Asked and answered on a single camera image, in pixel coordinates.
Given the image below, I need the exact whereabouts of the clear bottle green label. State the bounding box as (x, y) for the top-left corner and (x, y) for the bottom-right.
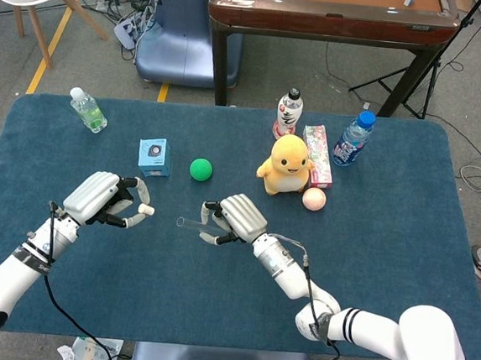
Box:
(66, 86), (111, 134)

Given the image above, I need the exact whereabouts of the white power strip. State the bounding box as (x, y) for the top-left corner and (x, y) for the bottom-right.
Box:
(111, 13), (154, 54)

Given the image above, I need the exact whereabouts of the green ball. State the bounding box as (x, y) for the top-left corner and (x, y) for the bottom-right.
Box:
(187, 157), (214, 183)

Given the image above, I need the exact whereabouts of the blue table mat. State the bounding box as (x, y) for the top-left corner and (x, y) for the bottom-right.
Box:
(0, 84), (481, 360)

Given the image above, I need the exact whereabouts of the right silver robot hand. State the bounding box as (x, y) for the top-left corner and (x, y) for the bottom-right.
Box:
(196, 189), (271, 250)

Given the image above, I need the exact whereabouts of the peach ball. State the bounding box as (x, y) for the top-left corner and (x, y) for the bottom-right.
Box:
(301, 186), (328, 213)

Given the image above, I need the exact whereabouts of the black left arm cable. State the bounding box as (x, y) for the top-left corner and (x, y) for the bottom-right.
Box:
(34, 201), (138, 360)

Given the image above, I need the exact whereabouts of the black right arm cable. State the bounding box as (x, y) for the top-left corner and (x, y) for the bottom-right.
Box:
(264, 232), (353, 360)

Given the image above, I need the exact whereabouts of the black tripod stand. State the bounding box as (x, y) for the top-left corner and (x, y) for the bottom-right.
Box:
(347, 0), (481, 126)

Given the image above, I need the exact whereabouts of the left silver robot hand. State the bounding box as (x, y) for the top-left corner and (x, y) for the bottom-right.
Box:
(60, 167), (155, 232)

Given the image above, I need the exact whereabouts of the glass test tube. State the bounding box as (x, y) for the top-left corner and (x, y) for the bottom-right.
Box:
(174, 215), (221, 237)

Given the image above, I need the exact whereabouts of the yellow plush toy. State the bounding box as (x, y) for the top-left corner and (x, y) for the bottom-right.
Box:
(254, 131), (317, 201)

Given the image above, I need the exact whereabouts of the light blue speaker box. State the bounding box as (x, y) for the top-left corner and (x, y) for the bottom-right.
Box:
(135, 136), (174, 180)

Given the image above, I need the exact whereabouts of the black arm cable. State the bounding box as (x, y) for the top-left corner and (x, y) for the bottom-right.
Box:
(34, 201), (138, 360)
(264, 232), (353, 360)

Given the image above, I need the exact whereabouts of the pink floral carton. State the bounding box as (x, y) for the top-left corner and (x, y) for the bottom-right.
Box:
(298, 123), (338, 191)

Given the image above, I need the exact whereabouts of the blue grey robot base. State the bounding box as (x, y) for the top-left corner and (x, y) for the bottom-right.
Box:
(133, 0), (247, 91)

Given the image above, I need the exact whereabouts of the blue sports drink bottle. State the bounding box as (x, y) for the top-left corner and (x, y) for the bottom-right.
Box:
(330, 107), (377, 170)

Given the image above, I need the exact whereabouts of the brown mahjong table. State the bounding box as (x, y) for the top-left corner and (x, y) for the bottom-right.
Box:
(199, 0), (463, 127)

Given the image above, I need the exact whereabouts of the grey floor cable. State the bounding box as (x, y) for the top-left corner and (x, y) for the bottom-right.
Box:
(458, 164), (481, 193)

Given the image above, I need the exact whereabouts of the white red drink bottle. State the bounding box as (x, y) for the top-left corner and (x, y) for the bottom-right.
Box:
(271, 86), (306, 142)

